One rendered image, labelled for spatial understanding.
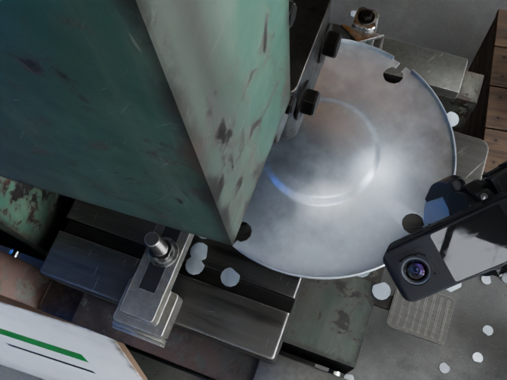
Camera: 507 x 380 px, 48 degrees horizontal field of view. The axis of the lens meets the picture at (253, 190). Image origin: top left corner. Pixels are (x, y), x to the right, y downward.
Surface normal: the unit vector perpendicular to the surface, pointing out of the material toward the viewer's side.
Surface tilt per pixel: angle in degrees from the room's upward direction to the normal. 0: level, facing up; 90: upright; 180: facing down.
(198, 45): 90
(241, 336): 0
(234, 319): 0
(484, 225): 35
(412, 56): 0
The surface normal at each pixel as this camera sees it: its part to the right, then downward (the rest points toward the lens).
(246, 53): 0.94, 0.30
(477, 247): -0.35, 0.18
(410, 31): -0.07, -0.36
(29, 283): 0.88, 0.19
